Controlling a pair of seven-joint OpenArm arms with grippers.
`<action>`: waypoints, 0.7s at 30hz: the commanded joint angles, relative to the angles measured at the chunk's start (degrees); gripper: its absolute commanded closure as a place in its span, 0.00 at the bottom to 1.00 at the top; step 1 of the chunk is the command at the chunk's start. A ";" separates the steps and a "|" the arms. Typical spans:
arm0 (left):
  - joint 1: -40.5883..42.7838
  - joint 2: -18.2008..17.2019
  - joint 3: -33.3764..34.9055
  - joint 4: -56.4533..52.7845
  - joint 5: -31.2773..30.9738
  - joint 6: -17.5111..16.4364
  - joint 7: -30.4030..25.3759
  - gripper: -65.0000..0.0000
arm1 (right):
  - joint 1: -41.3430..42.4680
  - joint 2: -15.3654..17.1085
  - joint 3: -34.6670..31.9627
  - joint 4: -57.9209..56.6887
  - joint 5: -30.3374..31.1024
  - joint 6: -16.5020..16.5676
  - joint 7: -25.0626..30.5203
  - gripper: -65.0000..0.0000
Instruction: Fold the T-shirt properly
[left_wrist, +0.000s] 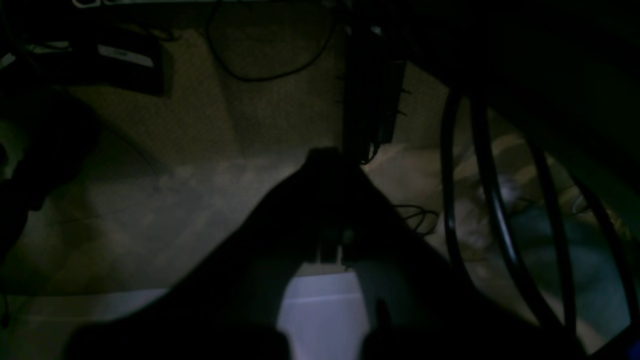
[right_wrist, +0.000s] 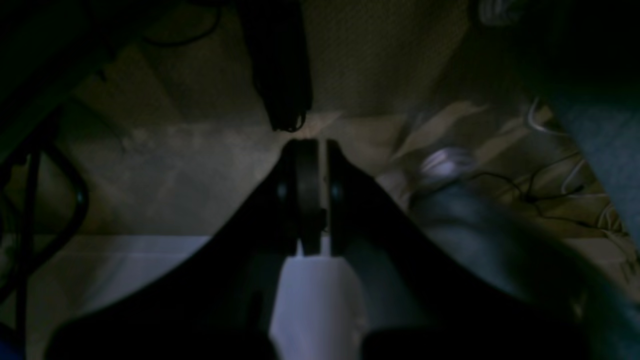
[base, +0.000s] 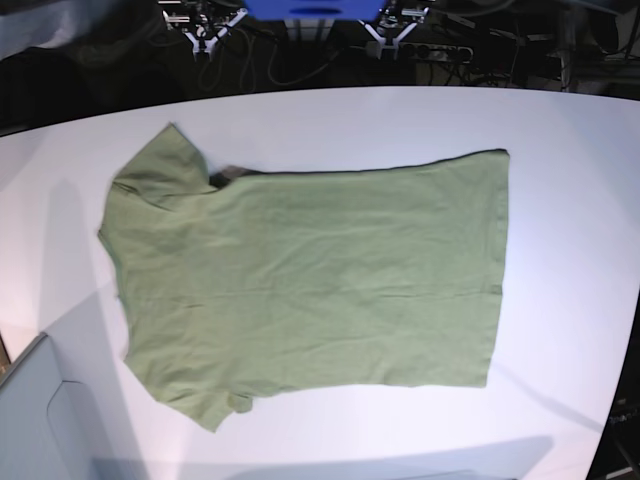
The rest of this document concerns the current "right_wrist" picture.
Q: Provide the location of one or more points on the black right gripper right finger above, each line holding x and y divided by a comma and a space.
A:
458, 277

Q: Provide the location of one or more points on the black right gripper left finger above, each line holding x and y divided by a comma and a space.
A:
216, 304

